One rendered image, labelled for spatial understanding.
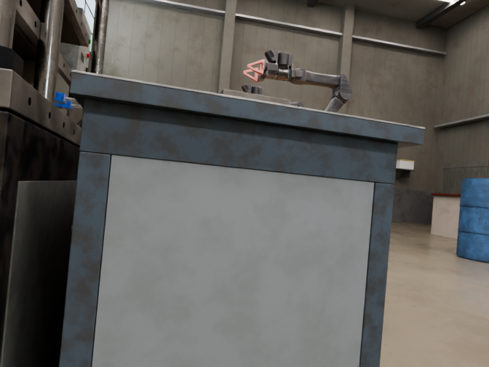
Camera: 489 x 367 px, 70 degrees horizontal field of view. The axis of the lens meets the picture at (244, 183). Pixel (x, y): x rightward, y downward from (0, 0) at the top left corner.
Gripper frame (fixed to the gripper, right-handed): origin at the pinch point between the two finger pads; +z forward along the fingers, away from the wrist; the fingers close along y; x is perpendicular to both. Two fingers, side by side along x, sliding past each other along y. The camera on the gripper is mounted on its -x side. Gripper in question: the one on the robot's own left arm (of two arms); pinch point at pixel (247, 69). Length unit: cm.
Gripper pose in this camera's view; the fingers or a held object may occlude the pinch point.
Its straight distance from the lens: 175.5
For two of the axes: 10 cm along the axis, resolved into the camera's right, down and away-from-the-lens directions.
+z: -9.8, -0.8, -1.9
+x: -0.8, 10.0, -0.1
